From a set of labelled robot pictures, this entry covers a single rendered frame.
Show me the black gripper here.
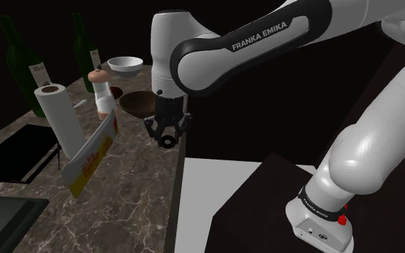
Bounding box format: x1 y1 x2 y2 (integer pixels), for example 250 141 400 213
143 96 193 147

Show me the brown wooden bowl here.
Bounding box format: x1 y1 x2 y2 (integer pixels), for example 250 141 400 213
118 90 158 119

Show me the small dark red bowl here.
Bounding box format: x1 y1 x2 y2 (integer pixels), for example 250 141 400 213
110 86 124 101

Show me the white and wooden pepper mill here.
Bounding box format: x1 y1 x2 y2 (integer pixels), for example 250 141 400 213
87 68 119 122

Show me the white bowl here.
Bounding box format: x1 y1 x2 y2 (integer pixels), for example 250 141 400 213
106 55 144 79

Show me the white and yellow box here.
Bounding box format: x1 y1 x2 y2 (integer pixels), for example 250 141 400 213
60 109 120 200

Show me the slim green wine bottle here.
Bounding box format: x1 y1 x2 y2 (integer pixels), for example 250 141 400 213
70 12 102 94

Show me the white paper towel roll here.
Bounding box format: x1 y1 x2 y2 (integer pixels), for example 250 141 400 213
33 82 88 160

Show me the dark robot stand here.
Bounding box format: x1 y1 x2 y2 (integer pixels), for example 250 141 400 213
204 152 405 253

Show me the large green wine bottle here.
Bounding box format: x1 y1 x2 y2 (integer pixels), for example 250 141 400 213
0 14 53 119

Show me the black sink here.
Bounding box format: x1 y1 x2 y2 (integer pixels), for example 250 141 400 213
0 123 62 185

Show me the dark glass cooktop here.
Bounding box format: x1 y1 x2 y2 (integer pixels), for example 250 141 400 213
0 195 51 253

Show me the small black ring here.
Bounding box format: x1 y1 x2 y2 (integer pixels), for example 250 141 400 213
159 134 177 149

